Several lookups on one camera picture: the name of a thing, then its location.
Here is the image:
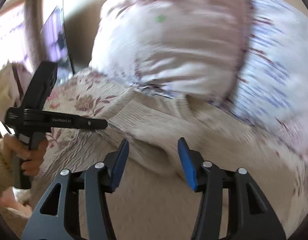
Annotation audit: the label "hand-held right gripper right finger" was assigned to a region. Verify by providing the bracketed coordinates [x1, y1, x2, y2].
[177, 137, 287, 240]

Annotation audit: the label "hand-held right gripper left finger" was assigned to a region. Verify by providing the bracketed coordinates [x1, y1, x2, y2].
[21, 139, 130, 240]

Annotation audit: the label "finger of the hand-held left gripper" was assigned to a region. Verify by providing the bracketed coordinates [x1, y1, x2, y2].
[43, 112, 108, 132]

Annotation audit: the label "cream ribbed garment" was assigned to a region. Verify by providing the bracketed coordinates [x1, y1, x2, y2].
[107, 95, 260, 178]

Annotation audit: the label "person's left forearm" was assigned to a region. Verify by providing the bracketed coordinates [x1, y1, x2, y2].
[0, 139, 19, 202]

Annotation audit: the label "person's left hand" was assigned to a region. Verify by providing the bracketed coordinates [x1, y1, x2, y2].
[4, 135, 48, 177]

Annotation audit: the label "floral crinkled blanket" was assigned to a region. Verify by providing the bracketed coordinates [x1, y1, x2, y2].
[31, 67, 308, 233]

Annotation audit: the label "flat screen television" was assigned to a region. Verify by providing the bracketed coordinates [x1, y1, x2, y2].
[42, 5, 75, 82]

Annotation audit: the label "sheer window curtain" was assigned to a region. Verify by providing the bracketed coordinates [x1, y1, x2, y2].
[0, 1, 36, 67]

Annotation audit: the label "white pink patterned pillow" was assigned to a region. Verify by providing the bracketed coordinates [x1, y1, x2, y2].
[90, 0, 253, 105]

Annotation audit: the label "blue patterned white quilt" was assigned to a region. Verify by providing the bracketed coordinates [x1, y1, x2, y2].
[230, 0, 308, 159]

